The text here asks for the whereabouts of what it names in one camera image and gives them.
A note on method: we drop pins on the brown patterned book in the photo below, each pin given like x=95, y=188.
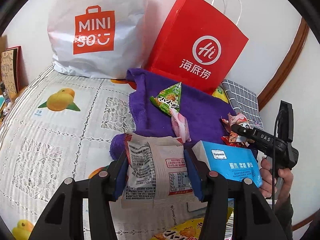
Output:
x=10, y=70

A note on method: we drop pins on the red paper shopping bag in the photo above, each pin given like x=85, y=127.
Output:
x=195, y=42

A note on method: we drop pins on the wooden bedside table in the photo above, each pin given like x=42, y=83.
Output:
x=22, y=91

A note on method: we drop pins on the blue tissue pack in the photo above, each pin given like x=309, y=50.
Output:
x=230, y=162

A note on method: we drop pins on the brown wooden door frame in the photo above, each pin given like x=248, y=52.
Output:
x=287, y=67

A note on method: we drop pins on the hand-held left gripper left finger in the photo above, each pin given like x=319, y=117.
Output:
x=120, y=180

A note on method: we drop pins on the white plastic shopping bag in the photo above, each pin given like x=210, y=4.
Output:
x=100, y=30

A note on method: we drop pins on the yellow snack packet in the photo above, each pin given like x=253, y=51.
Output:
x=180, y=232

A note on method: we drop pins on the fruit printed tablecloth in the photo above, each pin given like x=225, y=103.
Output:
x=62, y=142

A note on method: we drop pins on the person's right forearm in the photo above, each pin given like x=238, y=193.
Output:
x=285, y=217

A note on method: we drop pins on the green snack packet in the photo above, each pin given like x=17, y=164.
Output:
x=167, y=100

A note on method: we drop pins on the person's right hand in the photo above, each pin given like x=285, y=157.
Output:
x=268, y=180

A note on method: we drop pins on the grey checked folded cloth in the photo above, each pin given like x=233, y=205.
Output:
x=242, y=100

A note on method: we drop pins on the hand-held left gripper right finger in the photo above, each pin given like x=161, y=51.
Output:
x=193, y=180

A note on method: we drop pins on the purple towel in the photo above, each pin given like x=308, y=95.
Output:
x=150, y=115

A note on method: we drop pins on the red white swirl snack packet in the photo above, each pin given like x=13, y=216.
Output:
x=237, y=120

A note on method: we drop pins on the yellow snack bag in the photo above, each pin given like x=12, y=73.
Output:
x=220, y=93

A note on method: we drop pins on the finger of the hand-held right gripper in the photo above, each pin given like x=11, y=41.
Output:
x=241, y=130

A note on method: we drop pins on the pale pink snack packet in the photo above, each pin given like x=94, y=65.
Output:
x=181, y=126

